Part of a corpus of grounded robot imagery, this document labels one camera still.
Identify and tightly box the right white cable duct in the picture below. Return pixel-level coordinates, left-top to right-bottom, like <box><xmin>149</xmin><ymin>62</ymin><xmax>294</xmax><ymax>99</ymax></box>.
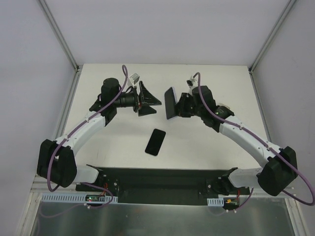
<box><xmin>207</xmin><ymin>197</ymin><xmax>224</xmax><ymax>207</ymax></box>

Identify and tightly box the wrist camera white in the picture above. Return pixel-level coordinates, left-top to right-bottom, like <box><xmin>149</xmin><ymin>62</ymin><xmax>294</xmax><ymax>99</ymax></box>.
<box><xmin>128</xmin><ymin>73</ymin><xmax>140</xmax><ymax>87</ymax></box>
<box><xmin>187</xmin><ymin>75</ymin><xmax>197</xmax><ymax>95</ymax></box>

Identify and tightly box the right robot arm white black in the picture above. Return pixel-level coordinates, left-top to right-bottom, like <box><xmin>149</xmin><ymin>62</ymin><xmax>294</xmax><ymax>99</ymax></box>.
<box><xmin>164</xmin><ymin>86</ymin><xmax>297</xmax><ymax>196</ymax></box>

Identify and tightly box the right aluminium frame post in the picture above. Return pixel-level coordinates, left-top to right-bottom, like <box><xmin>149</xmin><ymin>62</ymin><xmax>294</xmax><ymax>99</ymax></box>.
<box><xmin>248</xmin><ymin>0</ymin><xmax>298</xmax><ymax>73</ymax></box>

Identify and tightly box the white cable duct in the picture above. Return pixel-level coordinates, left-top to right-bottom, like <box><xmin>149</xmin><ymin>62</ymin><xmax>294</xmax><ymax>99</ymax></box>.
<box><xmin>41</xmin><ymin>193</ymin><xmax>118</xmax><ymax>204</ymax></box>
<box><xmin>207</xmin><ymin>197</ymin><xmax>224</xmax><ymax>207</ymax></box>

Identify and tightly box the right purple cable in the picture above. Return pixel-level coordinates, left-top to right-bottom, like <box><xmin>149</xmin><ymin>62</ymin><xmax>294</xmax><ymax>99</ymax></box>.
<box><xmin>193</xmin><ymin>72</ymin><xmax>315</xmax><ymax>214</ymax></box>

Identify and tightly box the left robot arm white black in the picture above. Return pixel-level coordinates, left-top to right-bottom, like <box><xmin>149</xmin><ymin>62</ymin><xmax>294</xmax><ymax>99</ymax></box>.
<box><xmin>36</xmin><ymin>78</ymin><xmax>162</xmax><ymax>191</ymax></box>

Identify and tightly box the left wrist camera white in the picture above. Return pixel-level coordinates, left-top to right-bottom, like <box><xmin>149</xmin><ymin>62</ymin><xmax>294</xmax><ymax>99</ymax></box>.
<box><xmin>128</xmin><ymin>73</ymin><xmax>140</xmax><ymax>87</ymax></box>

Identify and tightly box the purple cable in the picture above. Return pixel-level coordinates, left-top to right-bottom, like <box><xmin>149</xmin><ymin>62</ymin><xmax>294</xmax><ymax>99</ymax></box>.
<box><xmin>39</xmin><ymin>64</ymin><xmax>130</xmax><ymax>218</ymax></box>
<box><xmin>193</xmin><ymin>72</ymin><xmax>315</xmax><ymax>214</ymax></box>

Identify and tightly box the left white cable duct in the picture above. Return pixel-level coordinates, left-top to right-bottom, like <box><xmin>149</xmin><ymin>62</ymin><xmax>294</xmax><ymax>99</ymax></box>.
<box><xmin>41</xmin><ymin>193</ymin><xmax>118</xmax><ymax>204</ymax></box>

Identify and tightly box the aluminium frame post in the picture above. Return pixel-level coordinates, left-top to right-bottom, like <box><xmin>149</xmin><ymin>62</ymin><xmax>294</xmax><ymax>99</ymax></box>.
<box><xmin>36</xmin><ymin>0</ymin><xmax>83</xmax><ymax>73</ymax></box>
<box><xmin>248</xmin><ymin>0</ymin><xmax>298</xmax><ymax>73</ymax></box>

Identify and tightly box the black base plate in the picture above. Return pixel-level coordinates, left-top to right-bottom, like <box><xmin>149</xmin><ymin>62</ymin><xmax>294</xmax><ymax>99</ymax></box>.
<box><xmin>73</xmin><ymin>167</ymin><xmax>249</xmax><ymax>205</ymax></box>

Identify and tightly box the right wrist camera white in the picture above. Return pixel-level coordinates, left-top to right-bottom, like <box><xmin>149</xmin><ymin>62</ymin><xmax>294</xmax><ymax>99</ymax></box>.
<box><xmin>187</xmin><ymin>75</ymin><xmax>197</xmax><ymax>95</ymax></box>

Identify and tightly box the left aluminium frame post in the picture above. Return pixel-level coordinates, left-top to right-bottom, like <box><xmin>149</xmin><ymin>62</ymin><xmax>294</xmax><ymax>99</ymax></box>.
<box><xmin>36</xmin><ymin>0</ymin><xmax>83</xmax><ymax>73</ymax></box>

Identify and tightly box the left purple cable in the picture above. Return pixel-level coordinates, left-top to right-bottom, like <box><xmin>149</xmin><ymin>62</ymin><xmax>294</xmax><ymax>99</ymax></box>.
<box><xmin>39</xmin><ymin>64</ymin><xmax>130</xmax><ymax>218</ymax></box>

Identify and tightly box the aluminium rail front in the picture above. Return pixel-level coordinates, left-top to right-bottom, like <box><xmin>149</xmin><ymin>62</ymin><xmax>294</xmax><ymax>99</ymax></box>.
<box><xmin>31</xmin><ymin>172</ymin><xmax>296</xmax><ymax>197</ymax></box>

